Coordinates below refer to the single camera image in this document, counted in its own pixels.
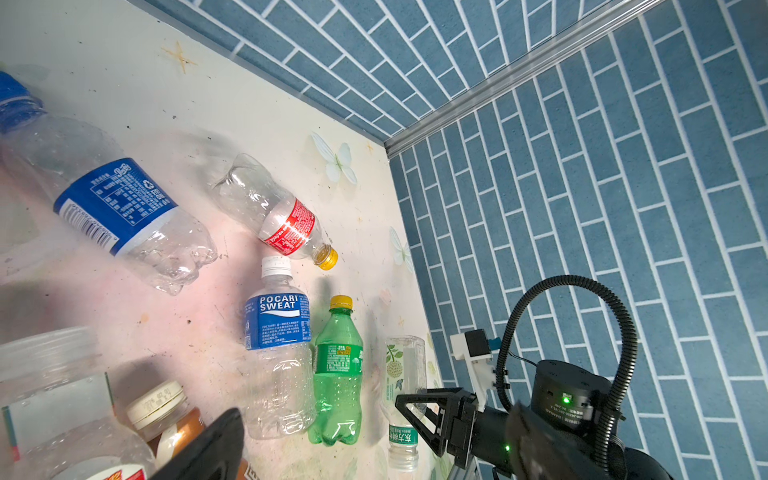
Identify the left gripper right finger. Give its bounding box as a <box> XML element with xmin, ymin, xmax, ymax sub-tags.
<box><xmin>505</xmin><ymin>403</ymin><xmax>610</xmax><ymax>479</ymax></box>

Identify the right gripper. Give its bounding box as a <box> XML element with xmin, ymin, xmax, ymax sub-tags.
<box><xmin>395</xmin><ymin>387</ymin><xmax>512</xmax><ymax>474</ymax></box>

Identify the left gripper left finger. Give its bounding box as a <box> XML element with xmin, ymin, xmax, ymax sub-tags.
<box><xmin>150</xmin><ymin>408</ymin><xmax>245</xmax><ymax>479</ymax></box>

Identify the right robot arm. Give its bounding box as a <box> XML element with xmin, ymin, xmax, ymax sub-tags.
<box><xmin>395</xmin><ymin>360</ymin><xmax>671</xmax><ymax>479</ymax></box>

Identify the clear bottle with green cap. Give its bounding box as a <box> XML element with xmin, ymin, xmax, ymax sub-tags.
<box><xmin>383</xmin><ymin>334</ymin><xmax>428</xmax><ymax>472</ymax></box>

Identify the brown tea bottle white cap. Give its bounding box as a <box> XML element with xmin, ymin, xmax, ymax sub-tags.
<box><xmin>126</xmin><ymin>380</ymin><xmax>257</xmax><ymax>479</ymax></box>

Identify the Pocari Sweat clear bottle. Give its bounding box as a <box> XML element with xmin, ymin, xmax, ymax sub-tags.
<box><xmin>244</xmin><ymin>256</ymin><xmax>316</xmax><ymax>440</ymax></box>

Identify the green soda bottle yellow cap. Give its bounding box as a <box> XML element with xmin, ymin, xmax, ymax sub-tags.
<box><xmin>308</xmin><ymin>295</ymin><xmax>364</xmax><ymax>446</ymax></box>

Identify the clear bottle red white label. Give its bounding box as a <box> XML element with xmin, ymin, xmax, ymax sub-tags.
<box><xmin>1</xmin><ymin>327</ymin><xmax>156</xmax><ymax>479</ymax></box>

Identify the clear bottle red label yellow cap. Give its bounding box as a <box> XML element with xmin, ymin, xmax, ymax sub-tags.
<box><xmin>212</xmin><ymin>154</ymin><xmax>339</xmax><ymax>271</ymax></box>

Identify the clear bottle blue label blue cap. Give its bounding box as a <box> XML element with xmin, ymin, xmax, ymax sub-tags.
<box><xmin>1</xmin><ymin>73</ymin><xmax>218</xmax><ymax>295</ymax></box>

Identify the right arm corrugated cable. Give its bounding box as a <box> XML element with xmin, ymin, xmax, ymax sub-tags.
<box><xmin>495</xmin><ymin>274</ymin><xmax>640</xmax><ymax>469</ymax></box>

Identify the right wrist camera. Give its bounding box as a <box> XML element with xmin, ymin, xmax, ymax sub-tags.
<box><xmin>450</xmin><ymin>329</ymin><xmax>496</xmax><ymax>411</ymax></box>

